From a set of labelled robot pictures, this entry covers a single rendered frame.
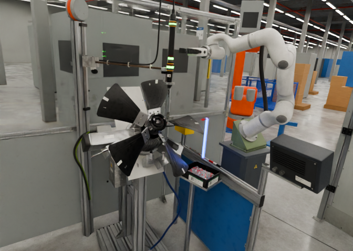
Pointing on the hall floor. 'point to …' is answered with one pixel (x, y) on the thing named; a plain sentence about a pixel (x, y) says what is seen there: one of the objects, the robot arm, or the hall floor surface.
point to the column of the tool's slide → (82, 127)
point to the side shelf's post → (120, 204)
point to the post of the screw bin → (189, 217)
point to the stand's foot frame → (105, 243)
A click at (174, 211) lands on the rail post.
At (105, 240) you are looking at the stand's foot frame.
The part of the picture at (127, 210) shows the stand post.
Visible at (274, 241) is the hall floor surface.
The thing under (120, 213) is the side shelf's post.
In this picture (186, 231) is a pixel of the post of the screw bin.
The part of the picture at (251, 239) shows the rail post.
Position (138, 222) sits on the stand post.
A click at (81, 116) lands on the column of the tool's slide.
